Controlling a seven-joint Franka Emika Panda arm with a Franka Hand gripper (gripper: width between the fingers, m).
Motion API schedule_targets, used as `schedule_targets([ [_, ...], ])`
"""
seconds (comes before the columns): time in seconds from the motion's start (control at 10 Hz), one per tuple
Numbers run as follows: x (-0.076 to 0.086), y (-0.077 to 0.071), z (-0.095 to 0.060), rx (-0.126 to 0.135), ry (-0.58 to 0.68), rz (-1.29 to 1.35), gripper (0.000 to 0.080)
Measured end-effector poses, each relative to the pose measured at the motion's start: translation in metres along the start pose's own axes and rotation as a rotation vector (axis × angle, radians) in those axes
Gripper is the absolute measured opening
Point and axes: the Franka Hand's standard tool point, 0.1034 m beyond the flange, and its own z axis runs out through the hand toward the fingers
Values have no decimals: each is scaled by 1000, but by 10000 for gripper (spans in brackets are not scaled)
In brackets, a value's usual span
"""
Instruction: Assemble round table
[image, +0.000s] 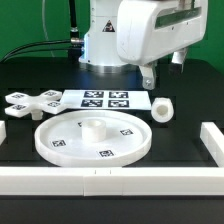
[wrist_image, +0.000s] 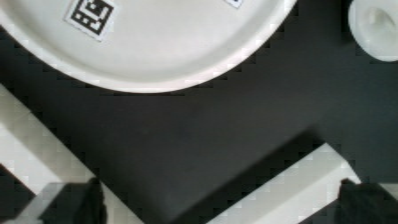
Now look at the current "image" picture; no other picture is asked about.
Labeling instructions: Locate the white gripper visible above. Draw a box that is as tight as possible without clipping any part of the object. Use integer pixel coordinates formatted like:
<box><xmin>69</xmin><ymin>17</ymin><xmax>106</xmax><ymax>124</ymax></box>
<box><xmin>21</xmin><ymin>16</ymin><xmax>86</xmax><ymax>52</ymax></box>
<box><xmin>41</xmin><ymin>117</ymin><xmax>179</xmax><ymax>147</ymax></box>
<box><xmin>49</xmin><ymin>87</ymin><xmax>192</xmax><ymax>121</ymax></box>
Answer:
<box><xmin>117</xmin><ymin>0</ymin><xmax>208</xmax><ymax>90</ymax></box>

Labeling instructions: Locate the white round table top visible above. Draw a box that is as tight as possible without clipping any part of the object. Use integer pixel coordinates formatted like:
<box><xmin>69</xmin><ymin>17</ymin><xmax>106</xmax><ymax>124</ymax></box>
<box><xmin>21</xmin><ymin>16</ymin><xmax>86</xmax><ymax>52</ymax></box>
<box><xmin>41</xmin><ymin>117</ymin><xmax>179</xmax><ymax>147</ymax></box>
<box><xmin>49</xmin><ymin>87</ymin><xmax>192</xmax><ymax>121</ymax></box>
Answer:
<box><xmin>35</xmin><ymin>110</ymin><xmax>152</xmax><ymax>167</ymax></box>

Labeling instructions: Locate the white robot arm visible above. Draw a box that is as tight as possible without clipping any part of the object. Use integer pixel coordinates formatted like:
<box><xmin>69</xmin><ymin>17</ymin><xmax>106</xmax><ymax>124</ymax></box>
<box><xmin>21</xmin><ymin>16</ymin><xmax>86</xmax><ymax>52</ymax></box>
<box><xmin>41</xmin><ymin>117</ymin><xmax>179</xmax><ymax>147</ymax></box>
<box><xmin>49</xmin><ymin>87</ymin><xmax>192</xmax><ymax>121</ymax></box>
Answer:
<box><xmin>79</xmin><ymin>0</ymin><xmax>208</xmax><ymax>90</ymax></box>

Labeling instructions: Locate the white right fence bar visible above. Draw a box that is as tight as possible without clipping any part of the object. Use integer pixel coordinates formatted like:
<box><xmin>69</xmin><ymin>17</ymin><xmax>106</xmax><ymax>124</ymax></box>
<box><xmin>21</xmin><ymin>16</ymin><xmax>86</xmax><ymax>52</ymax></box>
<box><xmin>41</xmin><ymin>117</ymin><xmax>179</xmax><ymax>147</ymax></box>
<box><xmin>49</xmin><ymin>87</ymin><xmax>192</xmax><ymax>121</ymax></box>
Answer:
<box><xmin>200</xmin><ymin>122</ymin><xmax>224</xmax><ymax>168</ymax></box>

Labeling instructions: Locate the white fence bar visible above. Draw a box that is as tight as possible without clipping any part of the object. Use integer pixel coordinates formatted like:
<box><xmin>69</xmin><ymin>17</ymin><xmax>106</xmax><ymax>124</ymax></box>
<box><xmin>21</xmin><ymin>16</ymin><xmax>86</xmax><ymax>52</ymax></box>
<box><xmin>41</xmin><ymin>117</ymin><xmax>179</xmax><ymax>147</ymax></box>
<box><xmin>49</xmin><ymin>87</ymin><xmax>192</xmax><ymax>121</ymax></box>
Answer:
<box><xmin>200</xmin><ymin>122</ymin><xmax>224</xmax><ymax>168</ymax></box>
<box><xmin>0</xmin><ymin>121</ymin><xmax>6</xmax><ymax>145</ymax></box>
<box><xmin>0</xmin><ymin>167</ymin><xmax>224</xmax><ymax>196</ymax></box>

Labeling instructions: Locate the white marker tag sheet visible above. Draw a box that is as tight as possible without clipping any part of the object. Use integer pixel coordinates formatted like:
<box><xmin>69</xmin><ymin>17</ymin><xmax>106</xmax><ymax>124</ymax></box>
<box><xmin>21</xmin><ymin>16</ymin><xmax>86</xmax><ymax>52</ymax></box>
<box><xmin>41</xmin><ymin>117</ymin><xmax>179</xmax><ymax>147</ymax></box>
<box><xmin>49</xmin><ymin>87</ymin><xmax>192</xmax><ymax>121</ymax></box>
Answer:
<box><xmin>60</xmin><ymin>90</ymin><xmax>151</xmax><ymax>110</ymax></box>

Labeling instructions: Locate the white cross-shaped table base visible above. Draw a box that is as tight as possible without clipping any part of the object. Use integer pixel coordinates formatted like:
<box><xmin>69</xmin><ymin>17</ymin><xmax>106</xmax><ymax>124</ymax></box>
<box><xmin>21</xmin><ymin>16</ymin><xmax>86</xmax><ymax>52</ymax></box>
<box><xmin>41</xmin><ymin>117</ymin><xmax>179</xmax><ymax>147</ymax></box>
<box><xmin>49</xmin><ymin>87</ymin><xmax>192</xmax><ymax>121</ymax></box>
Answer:
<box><xmin>5</xmin><ymin>90</ymin><xmax>66</xmax><ymax>120</ymax></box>

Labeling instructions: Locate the white front fence bar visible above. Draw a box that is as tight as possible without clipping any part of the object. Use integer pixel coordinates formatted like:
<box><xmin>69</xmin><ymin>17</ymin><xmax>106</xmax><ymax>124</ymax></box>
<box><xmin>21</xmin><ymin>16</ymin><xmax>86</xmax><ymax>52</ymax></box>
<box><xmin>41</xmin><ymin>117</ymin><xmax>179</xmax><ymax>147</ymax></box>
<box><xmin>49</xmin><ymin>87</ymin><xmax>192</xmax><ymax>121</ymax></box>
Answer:
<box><xmin>0</xmin><ymin>167</ymin><xmax>224</xmax><ymax>196</ymax></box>

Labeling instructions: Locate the white left fence bar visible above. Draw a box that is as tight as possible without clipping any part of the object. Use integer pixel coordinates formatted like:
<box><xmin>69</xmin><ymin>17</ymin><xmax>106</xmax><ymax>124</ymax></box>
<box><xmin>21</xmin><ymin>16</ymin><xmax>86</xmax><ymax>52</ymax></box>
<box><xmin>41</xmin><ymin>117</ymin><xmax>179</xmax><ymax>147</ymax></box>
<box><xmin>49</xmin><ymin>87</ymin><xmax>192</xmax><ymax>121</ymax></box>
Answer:
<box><xmin>0</xmin><ymin>121</ymin><xmax>6</xmax><ymax>145</ymax></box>

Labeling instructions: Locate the black vertical cable connector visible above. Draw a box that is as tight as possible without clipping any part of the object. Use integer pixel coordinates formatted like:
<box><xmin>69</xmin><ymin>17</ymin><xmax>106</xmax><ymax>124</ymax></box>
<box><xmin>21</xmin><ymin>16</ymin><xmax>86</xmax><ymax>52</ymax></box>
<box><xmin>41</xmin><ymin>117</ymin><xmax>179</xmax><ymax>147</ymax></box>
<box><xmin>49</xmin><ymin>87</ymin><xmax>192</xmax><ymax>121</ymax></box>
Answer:
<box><xmin>68</xmin><ymin>0</ymin><xmax>79</xmax><ymax>39</ymax></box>

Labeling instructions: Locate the thin white cable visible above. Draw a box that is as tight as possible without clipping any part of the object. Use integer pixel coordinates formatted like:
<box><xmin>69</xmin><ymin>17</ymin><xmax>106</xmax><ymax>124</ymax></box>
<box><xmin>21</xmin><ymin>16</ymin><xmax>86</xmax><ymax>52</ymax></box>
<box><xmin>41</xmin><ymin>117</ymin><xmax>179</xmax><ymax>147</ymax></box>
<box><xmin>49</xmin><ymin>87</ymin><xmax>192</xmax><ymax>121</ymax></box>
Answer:
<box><xmin>41</xmin><ymin>0</ymin><xmax>56</xmax><ymax>58</ymax></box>

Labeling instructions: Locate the black cable pair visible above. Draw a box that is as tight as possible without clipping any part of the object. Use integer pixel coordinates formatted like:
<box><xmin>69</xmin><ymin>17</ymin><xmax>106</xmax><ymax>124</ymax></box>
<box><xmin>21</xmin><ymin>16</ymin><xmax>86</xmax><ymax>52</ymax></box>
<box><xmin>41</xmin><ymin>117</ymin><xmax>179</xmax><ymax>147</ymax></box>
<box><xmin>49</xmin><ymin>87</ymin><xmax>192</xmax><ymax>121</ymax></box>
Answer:
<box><xmin>0</xmin><ymin>39</ymin><xmax>84</xmax><ymax>64</ymax></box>

